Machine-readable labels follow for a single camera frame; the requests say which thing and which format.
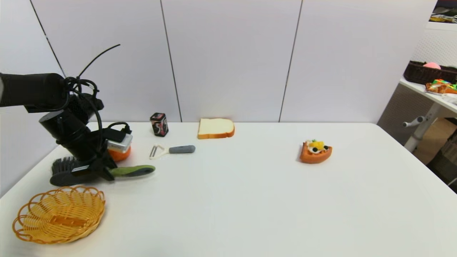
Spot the colourful snack packet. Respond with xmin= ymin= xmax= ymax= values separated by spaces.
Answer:
xmin=425 ymin=79 xmax=457 ymax=94

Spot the brown cardboard box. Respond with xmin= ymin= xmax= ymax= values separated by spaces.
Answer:
xmin=413 ymin=118 xmax=457 ymax=165

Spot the white side table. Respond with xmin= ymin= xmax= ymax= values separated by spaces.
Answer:
xmin=398 ymin=76 xmax=457 ymax=153

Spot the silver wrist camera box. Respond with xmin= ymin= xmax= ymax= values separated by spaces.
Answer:
xmin=107 ymin=134 xmax=133 ymax=153

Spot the white peeler with grey handle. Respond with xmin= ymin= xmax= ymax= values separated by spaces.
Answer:
xmin=149 ymin=144 xmax=196 ymax=160

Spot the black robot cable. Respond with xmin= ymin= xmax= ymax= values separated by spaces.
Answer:
xmin=64 ymin=44 xmax=131 ymax=150

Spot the black brush with green handle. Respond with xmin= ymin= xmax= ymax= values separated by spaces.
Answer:
xmin=50 ymin=156 xmax=156 ymax=187

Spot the white bread slice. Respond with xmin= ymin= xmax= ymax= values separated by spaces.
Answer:
xmin=197 ymin=118 xmax=235 ymax=140

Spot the orange fruit tart slice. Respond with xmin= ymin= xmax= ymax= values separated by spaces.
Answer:
xmin=299 ymin=140 xmax=333 ymax=164

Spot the dark brown wicker basket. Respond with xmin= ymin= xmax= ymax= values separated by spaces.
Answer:
xmin=403 ymin=61 xmax=457 ymax=85

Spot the yellow wicker basket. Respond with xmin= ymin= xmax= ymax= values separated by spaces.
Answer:
xmin=12 ymin=185 xmax=106 ymax=245

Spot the orange fruit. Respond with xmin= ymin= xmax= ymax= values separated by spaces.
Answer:
xmin=108 ymin=146 xmax=131 ymax=162

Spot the grey crank handle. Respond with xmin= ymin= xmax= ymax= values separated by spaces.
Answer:
xmin=403 ymin=116 xmax=428 ymax=128

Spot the small black patterned tin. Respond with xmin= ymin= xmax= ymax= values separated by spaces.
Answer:
xmin=150 ymin=113 xmax=169 ymax=137

